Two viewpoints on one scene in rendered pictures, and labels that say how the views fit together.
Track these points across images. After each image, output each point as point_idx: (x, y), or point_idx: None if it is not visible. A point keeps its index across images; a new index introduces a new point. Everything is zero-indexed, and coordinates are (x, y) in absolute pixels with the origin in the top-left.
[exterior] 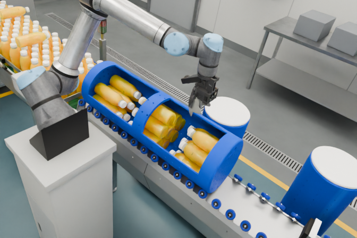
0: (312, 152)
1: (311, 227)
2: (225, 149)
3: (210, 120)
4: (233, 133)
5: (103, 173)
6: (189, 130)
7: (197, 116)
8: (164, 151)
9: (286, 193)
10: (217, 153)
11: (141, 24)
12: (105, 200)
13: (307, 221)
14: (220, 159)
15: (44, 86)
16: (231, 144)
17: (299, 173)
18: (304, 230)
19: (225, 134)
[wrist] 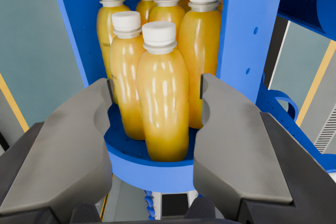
0: (335, 174)
1: (174, 218)
2: (141, 184)
3: (238, 84)
4: (332, 37)
5: None
6: (150, 34)
7: (221, 32)
8: None
9: (276, 103)
10: (120, 168)
11: None
12: None
13: (187, 205)
14: (117, 175)
15: None
16: (168, 190)
17: (297, 138)
18: (170, 208)
19: (193, 165)
